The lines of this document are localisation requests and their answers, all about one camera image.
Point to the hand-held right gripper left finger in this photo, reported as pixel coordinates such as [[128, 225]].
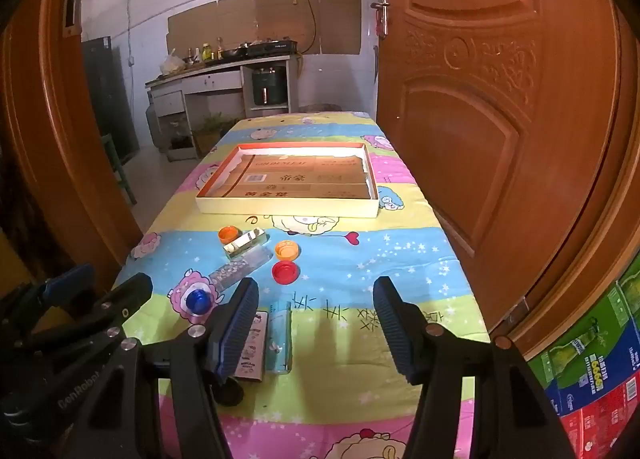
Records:
[[237, 326]]

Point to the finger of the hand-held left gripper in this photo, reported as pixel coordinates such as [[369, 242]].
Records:
[[135, 289], [67, 283]]

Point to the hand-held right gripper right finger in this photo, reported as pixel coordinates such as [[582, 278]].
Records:
[[395, 334]]

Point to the white printed lighter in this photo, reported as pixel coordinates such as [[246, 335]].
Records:
[[255, 344]]

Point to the teal lighter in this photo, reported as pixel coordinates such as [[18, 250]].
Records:
[[279, 339]]

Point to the blue bottle cap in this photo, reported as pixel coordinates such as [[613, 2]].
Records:
[[196, 300]]

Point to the clear glitter-filled box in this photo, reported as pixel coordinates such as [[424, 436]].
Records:
[[235, 269]]

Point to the red bottle cap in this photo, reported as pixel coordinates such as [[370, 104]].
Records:
[[285, 272]]

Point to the small gold box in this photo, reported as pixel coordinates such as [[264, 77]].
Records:
[[243, 243]]

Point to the yellow-orange bottle cap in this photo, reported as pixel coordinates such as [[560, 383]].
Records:
[[286, 250]]

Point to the orange bottle cap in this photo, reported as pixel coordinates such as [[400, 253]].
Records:
[[227, 234]]

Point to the shallow cardboard tray orange rim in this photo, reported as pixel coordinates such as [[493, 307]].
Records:
[[300, 179]]

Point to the cartoon sheep printed tablecloth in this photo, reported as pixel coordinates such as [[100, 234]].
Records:
[[350, 249]]

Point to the green metal chair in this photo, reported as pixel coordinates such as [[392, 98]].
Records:
[[120, 169]]

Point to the potted green plant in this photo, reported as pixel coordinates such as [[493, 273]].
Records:
[[212, 126]]

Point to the dark tall cabinet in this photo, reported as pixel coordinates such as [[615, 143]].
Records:
[[110, 94]]

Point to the green printed drink carton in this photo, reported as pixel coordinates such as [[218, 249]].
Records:
[[600, 324]]

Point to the grey kitchen counter desk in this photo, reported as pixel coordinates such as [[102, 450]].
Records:
[[215, 81]]

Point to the red printed drink carton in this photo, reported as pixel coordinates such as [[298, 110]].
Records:
[[605, 419]]

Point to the white plastic bag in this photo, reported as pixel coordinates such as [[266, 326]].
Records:
[[172, 64]]

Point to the dark green air fryer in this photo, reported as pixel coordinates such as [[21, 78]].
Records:
[[269, 86]]

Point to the yellow oil bottle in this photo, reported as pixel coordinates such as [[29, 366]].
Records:
[[206, 54]]

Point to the black wok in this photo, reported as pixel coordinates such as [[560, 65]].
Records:
[[233, 53]]

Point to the carved wooden door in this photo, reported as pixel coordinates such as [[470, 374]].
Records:
[[475, 89]]

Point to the black gas stove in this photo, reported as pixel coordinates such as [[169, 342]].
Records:
[[272, 48]]

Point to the red hanging charm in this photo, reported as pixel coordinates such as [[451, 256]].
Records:
[[381, 28]]

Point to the wooden door frame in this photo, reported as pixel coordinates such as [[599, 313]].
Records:
[[45, 139]]

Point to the cardboard wall covering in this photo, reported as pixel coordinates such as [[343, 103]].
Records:
[[270, 21]]

